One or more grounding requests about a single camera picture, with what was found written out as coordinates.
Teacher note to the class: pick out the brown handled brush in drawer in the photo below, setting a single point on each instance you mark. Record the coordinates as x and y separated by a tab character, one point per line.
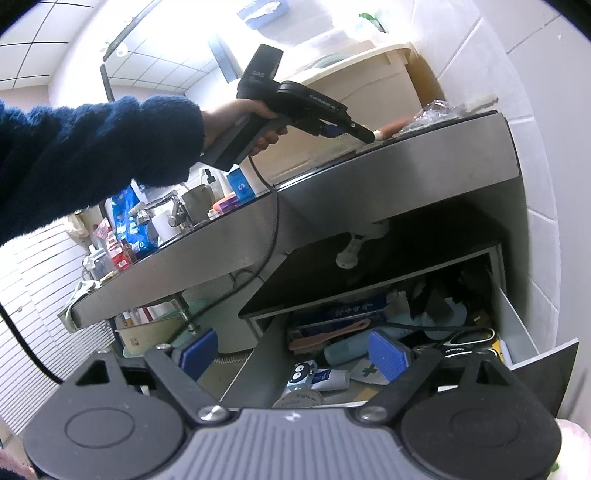
314	341

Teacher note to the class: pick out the white cup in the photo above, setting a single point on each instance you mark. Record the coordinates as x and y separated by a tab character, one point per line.
161	225

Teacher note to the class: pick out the black drawer with metal handle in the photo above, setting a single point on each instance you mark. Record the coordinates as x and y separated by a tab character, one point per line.
437	271

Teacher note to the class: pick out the person's left hand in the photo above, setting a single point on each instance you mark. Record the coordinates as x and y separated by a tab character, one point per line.
236	113

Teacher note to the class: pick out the light blue tube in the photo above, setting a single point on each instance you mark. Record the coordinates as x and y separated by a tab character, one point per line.
348	349

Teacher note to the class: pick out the chrome sink faucet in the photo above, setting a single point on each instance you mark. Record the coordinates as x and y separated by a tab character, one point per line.
170	205

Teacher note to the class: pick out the blue cartoon face box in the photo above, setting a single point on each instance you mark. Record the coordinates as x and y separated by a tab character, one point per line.
240	185

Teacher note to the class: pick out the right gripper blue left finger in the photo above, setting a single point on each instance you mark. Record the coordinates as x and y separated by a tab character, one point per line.
193	352

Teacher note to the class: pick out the purple and orange box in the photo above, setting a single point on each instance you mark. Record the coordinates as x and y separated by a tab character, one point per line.
223	206

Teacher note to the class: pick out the beige plastic dish rack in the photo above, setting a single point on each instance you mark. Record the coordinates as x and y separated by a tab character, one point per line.
378	89

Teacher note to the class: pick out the white brush with brown handle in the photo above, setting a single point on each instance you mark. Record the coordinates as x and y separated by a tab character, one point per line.
391	129

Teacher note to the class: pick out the blue snack bag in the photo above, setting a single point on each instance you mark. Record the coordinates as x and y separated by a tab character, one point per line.
140	238

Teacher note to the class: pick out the clear plastic bag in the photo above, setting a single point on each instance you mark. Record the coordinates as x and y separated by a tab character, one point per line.
439	111

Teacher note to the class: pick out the left forearm blue fleece sleeve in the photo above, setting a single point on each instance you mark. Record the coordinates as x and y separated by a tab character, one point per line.
57	161

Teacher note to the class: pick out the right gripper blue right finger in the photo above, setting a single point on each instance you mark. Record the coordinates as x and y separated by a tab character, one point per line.
391	357

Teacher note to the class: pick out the dark green mug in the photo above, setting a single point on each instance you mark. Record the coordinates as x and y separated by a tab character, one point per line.
198	202

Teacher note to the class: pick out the black handled scissors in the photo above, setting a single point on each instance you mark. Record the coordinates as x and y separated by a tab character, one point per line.
463	343

